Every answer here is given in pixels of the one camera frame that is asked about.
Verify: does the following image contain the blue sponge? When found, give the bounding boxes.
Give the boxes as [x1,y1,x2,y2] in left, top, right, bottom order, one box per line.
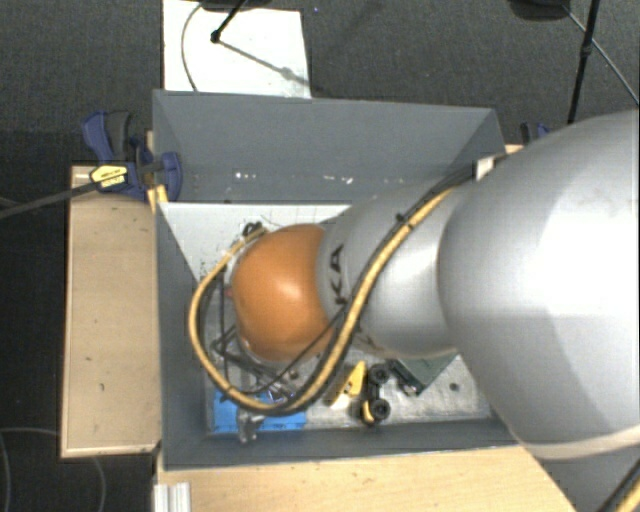
[211,390,308,435]

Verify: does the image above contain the yellow toy vehicle black wheels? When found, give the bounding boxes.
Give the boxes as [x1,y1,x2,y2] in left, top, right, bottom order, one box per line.
[323,360,393,428]

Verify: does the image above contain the pale wood board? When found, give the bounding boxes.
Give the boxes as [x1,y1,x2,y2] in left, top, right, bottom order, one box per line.
[59,164,165,460]

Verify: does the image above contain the dark green flat block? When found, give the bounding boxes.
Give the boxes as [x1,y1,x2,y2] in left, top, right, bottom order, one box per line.
[391,354,453,397]

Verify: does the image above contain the grey metal bin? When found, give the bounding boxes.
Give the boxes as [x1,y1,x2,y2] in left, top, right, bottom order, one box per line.
[150,88,522,470]

